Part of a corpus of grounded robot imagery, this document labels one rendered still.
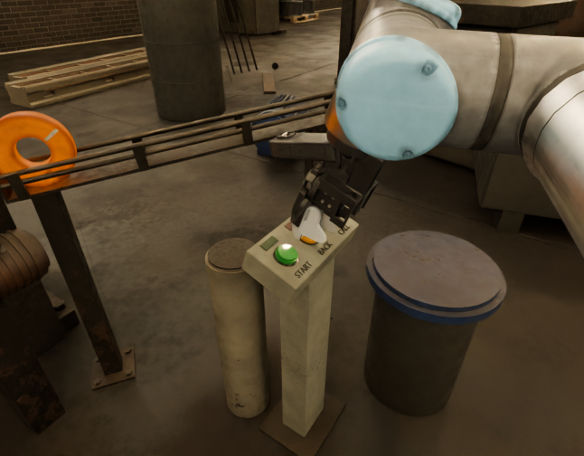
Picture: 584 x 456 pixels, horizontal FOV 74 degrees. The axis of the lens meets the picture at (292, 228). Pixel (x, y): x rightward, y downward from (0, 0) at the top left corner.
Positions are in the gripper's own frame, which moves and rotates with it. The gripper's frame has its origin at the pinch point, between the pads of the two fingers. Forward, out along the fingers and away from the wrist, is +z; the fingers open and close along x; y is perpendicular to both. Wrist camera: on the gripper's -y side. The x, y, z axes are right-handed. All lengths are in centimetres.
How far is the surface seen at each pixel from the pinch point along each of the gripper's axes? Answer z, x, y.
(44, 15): 255, 315, -634
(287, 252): 5.5, -0.2, 0.1
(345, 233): 6.6, 14.1, 4.8
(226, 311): 29.9, -2.5, -6.6
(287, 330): 27.8, 2.3, 6.2
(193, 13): 60, 179, -197
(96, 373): 82, -16, -35
